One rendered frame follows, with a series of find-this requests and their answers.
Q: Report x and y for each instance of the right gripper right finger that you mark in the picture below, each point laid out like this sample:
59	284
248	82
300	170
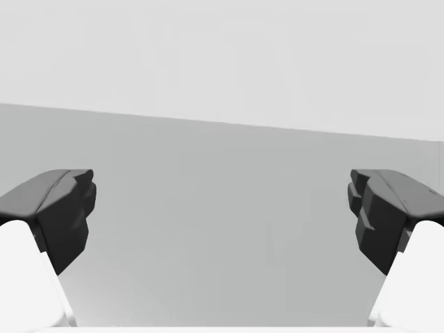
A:
385	222

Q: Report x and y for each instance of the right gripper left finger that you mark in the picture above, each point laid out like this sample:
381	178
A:
52	222

